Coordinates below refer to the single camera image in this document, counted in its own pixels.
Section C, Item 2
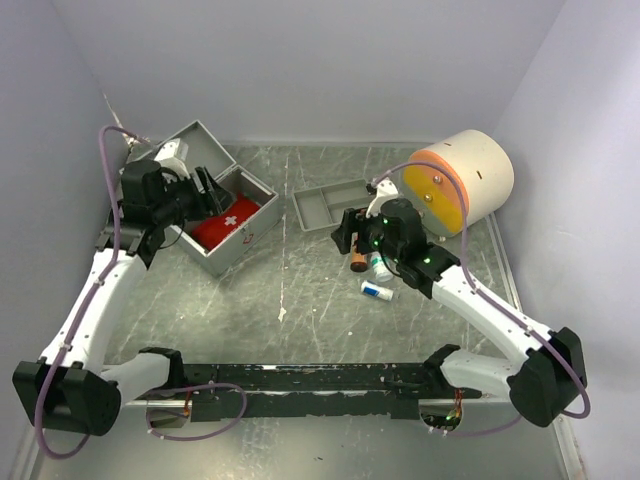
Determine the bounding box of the white green pill bottle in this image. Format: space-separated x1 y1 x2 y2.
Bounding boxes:
370 252 394 283

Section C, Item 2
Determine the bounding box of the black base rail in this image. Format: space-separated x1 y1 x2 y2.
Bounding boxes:
124 362 484 424

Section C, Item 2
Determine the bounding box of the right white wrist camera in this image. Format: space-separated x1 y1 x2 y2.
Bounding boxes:
366 178 399 218

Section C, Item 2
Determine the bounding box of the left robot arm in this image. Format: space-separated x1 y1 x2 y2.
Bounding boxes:
12 160 233 436

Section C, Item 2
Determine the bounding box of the beige cylinder drum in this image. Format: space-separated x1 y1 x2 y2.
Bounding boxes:
401 130 514 237

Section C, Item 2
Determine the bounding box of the grey storage case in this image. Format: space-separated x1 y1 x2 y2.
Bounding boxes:
119 121 279 276

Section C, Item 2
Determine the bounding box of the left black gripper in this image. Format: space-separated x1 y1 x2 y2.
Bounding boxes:
154 165 239 227

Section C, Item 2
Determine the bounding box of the orange brown bottle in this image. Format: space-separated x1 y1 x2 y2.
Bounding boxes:
350 247 369 273

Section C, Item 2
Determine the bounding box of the white blue tube bottle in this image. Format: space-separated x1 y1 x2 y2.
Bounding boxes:
360 281 394 302

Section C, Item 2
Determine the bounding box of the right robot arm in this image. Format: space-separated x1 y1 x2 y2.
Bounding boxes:
331 199 587 427

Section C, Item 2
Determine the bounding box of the red first aid pouch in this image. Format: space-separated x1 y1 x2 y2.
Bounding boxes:
191 194 260 250

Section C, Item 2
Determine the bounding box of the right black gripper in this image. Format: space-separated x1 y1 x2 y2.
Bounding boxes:
331 206 403 263

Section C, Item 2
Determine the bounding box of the grey divided tray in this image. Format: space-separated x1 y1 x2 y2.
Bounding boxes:
292 179 373 232

